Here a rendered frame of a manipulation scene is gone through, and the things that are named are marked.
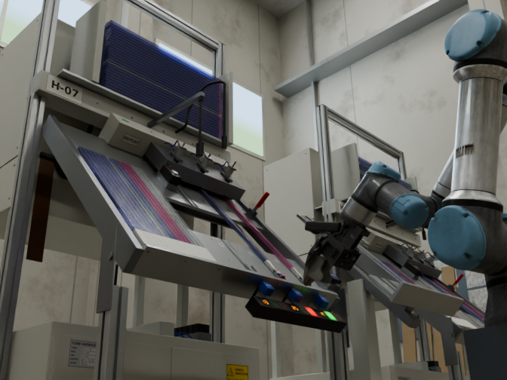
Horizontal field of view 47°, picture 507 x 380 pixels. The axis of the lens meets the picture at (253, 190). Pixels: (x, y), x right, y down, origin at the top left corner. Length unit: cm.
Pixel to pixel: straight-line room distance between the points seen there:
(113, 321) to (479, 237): 71
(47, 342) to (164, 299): 439
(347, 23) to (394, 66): 112
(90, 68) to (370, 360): 126
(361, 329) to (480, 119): 88
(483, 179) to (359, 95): 611
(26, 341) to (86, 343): 15
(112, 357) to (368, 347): 94
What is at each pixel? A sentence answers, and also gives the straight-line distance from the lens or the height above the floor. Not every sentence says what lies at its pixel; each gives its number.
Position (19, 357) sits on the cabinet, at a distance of 157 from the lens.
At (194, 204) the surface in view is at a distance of 174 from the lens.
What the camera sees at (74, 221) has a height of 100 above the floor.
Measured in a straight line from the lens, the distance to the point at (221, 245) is 154.
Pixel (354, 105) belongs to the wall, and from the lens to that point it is 728.
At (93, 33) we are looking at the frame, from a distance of 203.
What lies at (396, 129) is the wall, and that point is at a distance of 678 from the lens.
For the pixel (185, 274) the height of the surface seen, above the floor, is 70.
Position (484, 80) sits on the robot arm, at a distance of 129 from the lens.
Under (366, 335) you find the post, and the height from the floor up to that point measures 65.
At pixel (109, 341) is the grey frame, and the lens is 117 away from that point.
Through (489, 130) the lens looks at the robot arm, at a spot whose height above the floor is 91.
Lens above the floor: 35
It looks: 23 degrees up
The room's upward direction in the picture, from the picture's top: 1 degrees counter-clockwise
